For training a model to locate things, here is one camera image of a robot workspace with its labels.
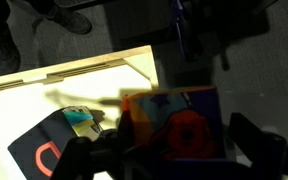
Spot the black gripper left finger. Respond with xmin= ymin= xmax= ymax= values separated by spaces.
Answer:
xmin=50 ymin=129 xmax=127 ymax=180

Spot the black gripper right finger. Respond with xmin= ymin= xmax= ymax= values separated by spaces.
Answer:
xmin=228 ymin=112 xmax=288 ymax=180

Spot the black plush block letter D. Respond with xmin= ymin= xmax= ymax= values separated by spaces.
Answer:
xmin=7 ymin=105 xmax=105 ymax=180

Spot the dark shoe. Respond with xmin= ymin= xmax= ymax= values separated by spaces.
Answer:
xmin=47 ymin=6 xmax=93 ymax=35
xmin=0 ymin=29 xmax=22 ymax=76

